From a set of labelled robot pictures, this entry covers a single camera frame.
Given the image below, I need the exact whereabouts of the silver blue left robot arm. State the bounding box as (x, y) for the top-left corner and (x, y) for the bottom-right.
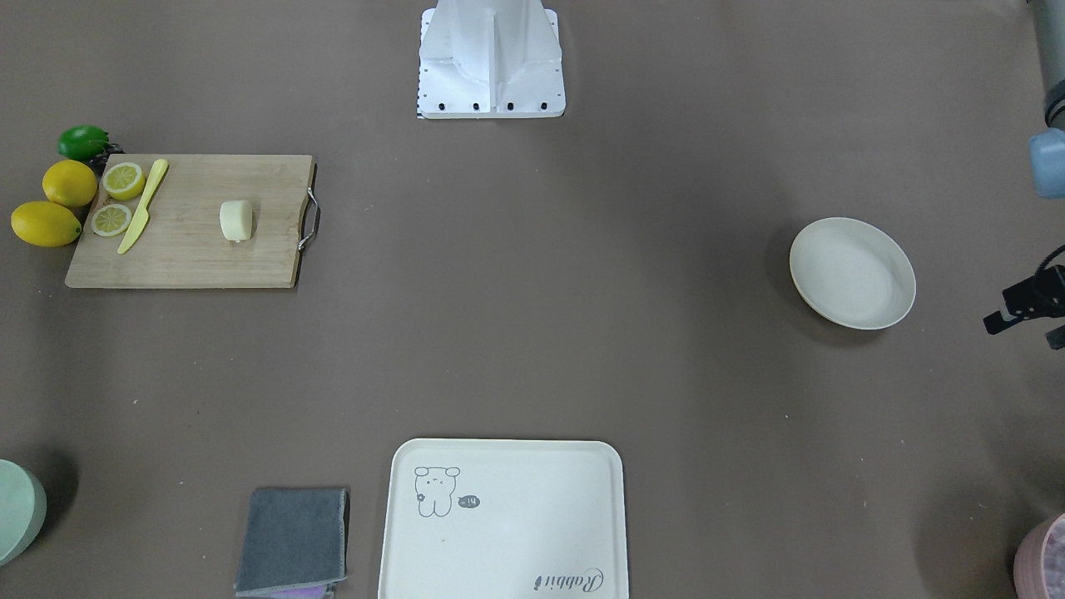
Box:
(983, 1), (1064, 335)

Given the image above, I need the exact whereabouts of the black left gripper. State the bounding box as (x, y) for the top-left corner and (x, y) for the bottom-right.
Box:
(983, 265), (1064, 334)

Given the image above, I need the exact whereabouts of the mint green bowl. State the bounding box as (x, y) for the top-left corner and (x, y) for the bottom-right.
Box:
(1, 459), (47, 566)

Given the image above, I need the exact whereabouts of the whole yellow lemon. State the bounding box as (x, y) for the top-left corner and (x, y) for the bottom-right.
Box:
(42, 159), (98, 208)
(10, 201), (82, 249)

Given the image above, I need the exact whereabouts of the yellow plastic knife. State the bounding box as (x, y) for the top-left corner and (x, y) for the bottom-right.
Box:
(117, 158), (170, 255)

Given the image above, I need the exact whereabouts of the cream shallow plate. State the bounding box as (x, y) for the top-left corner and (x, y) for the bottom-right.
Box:
(789, 217), (917, 330)

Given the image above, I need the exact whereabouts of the cream rabbit tray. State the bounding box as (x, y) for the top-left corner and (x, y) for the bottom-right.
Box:
(378, 438), (629, 598)

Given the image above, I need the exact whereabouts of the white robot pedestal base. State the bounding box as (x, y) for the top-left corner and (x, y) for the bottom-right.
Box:
(416, 1), (567, 119)

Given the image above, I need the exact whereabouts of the grey folded cloth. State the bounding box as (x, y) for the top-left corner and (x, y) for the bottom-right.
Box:
(235, 487), (349, 598)

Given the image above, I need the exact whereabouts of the lemon half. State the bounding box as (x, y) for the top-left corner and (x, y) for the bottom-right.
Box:
(87, 203), (133, 238)
(100, 161), (147, 201)

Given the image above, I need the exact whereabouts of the green lime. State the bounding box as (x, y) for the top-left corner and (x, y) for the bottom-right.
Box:
(56, 125), (111, 162)

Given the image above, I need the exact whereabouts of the pink bowl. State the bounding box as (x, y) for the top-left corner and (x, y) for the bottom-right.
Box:
(1013, 514), (1064, 598)

